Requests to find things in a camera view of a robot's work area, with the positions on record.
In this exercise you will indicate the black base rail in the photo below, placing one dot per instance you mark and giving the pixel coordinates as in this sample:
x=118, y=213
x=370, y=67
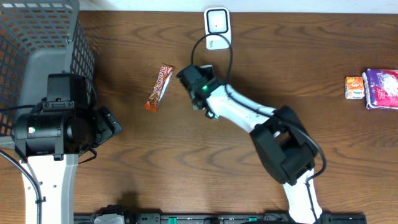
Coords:
x=116, y=214

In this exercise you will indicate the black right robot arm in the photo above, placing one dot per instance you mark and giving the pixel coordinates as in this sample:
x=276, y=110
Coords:
x=283, y=145

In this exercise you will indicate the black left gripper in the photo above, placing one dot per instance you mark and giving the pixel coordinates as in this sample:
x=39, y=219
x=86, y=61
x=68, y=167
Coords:
x=109, y=122

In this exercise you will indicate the white barcode scanner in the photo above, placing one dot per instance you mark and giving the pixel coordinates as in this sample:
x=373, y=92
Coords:
x=218, y=28

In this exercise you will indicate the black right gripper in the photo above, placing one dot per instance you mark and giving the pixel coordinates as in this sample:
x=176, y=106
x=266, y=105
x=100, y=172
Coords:
x=188, y=78

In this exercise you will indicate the dark grey plastic basket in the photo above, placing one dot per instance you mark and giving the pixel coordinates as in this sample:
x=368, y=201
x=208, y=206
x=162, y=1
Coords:
x=38, y=38

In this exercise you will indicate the red Top chocolate bar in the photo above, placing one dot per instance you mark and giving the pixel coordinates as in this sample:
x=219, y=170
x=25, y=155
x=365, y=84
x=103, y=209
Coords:
x=163, y=78

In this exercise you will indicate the red purple sanitary pad pack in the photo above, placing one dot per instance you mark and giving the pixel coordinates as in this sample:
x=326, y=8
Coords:
x=380, y=86

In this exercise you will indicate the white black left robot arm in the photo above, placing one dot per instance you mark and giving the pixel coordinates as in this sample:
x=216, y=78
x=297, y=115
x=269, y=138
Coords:
x=49, y=141

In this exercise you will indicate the small orange tissue pack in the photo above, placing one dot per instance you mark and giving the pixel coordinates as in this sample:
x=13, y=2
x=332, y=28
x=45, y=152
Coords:
x=354, y=88

